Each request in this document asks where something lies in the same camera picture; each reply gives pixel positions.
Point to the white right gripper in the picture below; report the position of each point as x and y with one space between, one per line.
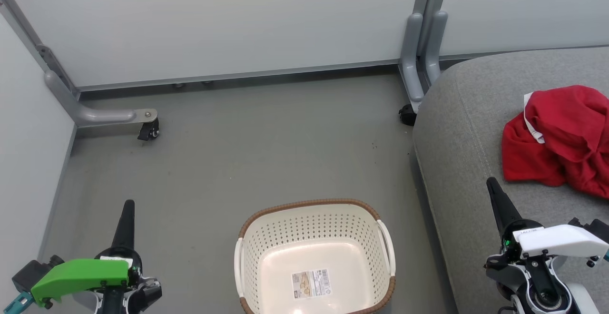
556 240

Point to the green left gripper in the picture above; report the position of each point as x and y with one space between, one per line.
81 273

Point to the red clothing with white collar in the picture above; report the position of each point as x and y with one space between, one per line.
561 138

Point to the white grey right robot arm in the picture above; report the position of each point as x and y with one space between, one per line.
542 290

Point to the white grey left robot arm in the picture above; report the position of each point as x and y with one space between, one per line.
138 295

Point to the cream perforated laundry basket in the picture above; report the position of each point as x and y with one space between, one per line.
314 238

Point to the grey fabric sofa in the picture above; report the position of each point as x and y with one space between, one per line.
466 161

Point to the black caster wheel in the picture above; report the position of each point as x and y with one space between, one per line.
407 115
149 132

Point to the grey partition foot with bolt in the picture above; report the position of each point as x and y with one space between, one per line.
95 114

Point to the paper label sticker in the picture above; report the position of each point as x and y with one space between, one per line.
310 283

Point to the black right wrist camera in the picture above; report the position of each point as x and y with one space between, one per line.
597 228

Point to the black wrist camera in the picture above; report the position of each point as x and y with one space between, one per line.
31 271
597 228

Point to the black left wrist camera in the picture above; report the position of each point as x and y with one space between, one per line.
31 271

